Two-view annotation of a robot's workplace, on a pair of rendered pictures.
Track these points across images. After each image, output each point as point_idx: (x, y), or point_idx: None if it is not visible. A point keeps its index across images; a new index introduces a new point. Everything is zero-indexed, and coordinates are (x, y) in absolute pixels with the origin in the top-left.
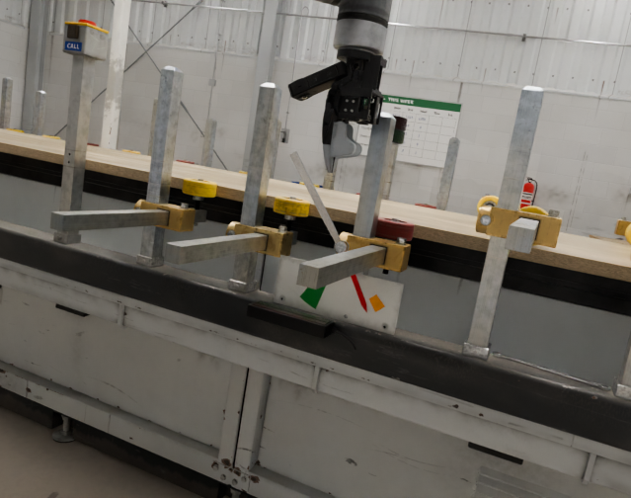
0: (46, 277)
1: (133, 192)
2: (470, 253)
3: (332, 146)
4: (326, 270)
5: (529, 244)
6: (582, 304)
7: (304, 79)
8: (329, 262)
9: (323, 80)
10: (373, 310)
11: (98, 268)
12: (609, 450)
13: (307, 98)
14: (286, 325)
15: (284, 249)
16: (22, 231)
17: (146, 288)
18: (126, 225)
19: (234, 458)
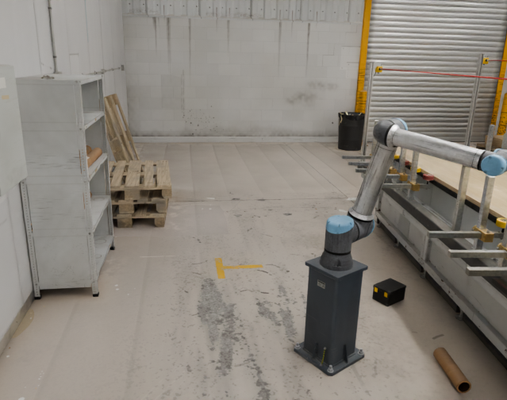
0: (447, 247)
1: (492, 216)
2: None
3: None
4: (475, 271)
5: None
6: None
7: None
8: (481, 269)
9: None
10: None
11: (458, 248)
12: None
13: None
14: (501, 290)
15: None
16: (442, 227)
17: (470, 261)
18: (457, 237)
19: None
